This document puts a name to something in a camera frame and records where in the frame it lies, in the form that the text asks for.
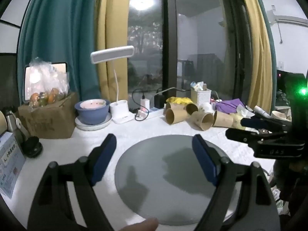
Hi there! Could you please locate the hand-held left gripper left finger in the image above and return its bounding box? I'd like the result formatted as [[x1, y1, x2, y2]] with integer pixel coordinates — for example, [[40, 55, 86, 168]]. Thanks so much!
[[28, 133, 117, 231]]

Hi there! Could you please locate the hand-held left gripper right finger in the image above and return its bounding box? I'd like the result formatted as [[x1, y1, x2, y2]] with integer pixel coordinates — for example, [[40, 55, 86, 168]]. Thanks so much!
[[192, 134, 282, 231]]

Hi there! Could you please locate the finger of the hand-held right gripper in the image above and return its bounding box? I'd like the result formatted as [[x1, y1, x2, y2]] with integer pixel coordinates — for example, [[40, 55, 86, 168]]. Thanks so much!
[[240, 114, 293, 132], [226, 128, 266, 148]]

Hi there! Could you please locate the brown paper cup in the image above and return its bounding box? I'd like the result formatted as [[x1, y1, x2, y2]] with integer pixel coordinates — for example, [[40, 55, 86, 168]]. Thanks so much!
[[213, 111, 236, 127], [165, 108, 191, 125], [271, 111, 287, 121], [165, 102, 187, 112], [186, 103, 199, 115], [191, 111, 214, 131]]

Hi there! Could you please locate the person's left hand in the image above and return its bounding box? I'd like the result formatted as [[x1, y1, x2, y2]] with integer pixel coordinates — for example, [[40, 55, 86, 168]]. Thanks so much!
[[113, 218, 159, 231]]

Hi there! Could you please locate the white tube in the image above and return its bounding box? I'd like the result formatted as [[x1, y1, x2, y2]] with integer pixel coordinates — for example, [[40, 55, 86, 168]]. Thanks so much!
[[254, 105, 273, 119]]

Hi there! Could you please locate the purple cloth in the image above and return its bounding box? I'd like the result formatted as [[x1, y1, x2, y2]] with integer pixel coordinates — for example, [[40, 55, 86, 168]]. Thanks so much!
[[215, 99, 249, 114]]

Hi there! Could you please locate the white plate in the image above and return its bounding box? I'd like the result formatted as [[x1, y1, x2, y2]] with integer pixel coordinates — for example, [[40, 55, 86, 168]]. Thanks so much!
[[75, 113, 112, 131]]

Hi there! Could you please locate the grey round tray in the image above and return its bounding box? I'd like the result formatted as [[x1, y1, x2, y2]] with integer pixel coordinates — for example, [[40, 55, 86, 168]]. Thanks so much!
[[115, 135, 242, 226]]

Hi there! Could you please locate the blue bowl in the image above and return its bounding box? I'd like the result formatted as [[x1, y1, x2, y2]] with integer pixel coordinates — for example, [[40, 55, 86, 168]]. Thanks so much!
[[74, 99, 110, 125]]

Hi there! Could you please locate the white desk lamp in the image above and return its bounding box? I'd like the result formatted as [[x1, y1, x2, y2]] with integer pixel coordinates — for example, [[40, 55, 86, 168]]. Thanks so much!
[[90, 46, 135, 124]]

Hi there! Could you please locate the white woven basket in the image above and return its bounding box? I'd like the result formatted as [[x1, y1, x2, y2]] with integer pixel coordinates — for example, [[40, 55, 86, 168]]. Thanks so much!
[[191, 88, 212, 105]]

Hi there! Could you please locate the yellow cloth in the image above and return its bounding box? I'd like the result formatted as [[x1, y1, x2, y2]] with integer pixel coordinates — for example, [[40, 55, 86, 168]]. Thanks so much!
[[166, 97, 194, 105]]

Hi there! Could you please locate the cardboard box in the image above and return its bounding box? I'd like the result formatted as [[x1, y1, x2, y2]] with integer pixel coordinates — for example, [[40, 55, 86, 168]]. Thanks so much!
[[18, 92, 80, 139]]

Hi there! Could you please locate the white power strip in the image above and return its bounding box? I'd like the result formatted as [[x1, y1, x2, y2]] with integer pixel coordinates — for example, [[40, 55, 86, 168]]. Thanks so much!
[[135, 108, 167, 121]]

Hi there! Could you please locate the yellow curtain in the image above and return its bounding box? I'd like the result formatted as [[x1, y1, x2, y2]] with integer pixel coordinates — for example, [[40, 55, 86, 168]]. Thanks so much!
[[96, 0, 131, 105], [237, 0, 277, 112]]

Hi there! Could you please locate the black round lid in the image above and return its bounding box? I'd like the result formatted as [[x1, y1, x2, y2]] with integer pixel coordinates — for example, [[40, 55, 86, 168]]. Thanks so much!
[[22, 136, 43, 158]]

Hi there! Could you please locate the black charger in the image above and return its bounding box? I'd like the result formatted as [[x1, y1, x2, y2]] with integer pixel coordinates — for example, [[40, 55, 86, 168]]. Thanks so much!
[[154, 94, 164, 109]]

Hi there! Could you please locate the plastic bag of fruit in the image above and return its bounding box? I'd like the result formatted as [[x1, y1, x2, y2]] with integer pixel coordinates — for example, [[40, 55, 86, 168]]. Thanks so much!
[[28, 57, 70, 107]]

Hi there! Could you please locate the blue and white carton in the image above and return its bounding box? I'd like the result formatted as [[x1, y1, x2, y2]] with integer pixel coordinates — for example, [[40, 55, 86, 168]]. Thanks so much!
[[0, 132, 26, 199]]

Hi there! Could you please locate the steel flask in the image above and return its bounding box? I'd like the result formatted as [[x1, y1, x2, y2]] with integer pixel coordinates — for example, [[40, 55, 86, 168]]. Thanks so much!
[[2, 107, 30, 147]]

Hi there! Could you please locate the white air conditioner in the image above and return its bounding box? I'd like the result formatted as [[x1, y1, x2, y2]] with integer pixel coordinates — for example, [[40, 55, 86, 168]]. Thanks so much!
[[265, 5, 308, 26]]

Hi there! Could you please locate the teal curtain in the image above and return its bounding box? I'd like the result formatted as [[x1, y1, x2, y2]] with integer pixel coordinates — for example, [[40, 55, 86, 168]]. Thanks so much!
[[17, 0, 104, 103]]

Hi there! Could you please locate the dark window frame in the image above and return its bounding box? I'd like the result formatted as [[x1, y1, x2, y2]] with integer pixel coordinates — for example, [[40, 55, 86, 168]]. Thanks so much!
[[162, 0, 179, 101]]

